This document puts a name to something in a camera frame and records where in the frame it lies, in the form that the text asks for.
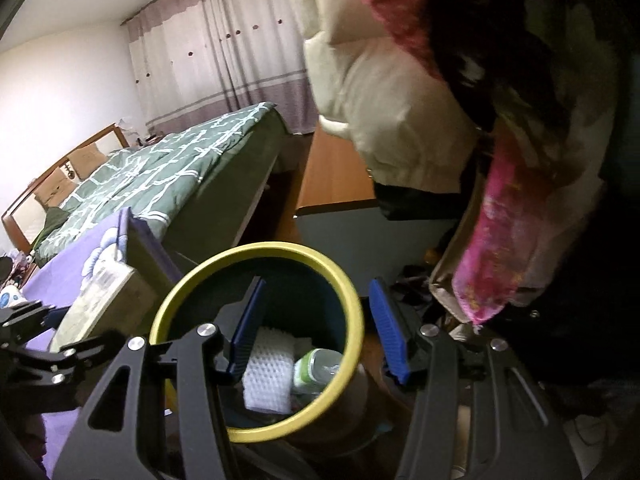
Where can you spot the green plaid duvet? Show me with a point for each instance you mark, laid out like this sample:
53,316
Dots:
165,170

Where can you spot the yellow-rimmed dark trash bin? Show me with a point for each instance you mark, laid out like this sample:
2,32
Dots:
280,252

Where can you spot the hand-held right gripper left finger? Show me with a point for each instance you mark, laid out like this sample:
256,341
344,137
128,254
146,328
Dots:
245,335

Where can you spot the brown pillow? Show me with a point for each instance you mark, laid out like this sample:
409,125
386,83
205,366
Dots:
87,160
55,190

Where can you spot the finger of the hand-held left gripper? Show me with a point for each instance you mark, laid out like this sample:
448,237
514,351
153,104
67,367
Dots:
30,317
75,355

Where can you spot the white puffer jacket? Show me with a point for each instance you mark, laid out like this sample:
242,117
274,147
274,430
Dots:
395,110

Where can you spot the green-label plastic bottle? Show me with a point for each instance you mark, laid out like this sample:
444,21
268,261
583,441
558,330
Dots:
310,365

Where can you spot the purple floral tablecloth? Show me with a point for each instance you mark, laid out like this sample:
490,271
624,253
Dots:
95,245

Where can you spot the wooden bed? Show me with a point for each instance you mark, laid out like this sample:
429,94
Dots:
235,200

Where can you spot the pink patterned scarf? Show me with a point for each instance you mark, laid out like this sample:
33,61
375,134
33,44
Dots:
505,240

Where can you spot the wooden cabinet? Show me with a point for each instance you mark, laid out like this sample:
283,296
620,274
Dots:
335,175

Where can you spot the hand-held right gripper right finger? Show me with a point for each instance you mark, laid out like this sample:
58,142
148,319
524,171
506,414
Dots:
390,330

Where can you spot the pink and white curtain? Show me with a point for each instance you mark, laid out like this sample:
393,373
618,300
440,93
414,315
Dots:
225,45

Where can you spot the white and blue paper cup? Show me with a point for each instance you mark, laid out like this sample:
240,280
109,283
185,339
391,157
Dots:
11,299

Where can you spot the white foam net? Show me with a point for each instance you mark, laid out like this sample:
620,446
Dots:
270,375

